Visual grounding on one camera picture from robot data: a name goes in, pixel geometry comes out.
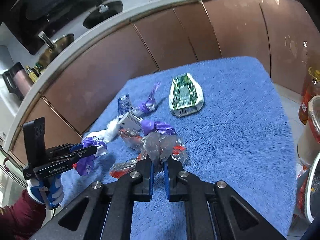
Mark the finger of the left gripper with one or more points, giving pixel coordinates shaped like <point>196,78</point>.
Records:
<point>75,146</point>
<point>75,153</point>

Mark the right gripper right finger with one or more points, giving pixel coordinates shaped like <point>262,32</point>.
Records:
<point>214,210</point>

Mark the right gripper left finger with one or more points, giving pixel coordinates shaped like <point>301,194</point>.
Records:
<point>102,211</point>

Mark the dark red sleeve forearm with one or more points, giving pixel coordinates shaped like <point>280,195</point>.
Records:
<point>23,219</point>

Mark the brown kitchen cabinet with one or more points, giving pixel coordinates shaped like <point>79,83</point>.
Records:
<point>80,82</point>

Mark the white trash bin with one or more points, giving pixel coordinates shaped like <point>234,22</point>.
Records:
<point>308,192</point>

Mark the left gloved hand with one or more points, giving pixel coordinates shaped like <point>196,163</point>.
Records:
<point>51,195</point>

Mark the seasoning bottles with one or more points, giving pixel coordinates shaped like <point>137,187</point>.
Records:
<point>35,72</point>

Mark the purple twisted wrapper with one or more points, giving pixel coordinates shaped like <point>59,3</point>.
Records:
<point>150,103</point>

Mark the blue towel mat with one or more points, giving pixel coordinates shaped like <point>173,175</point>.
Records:
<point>241,135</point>

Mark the steel wok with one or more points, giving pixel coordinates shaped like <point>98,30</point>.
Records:
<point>54,48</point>

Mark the beige bucket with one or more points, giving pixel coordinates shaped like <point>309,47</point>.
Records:
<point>308,144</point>

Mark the green milk carton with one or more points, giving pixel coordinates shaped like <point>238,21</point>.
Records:
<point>186,96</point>

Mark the black wok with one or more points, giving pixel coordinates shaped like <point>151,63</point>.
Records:
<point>102,12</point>

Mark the cooking oil bottle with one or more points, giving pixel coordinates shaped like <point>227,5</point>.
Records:
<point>312,90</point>

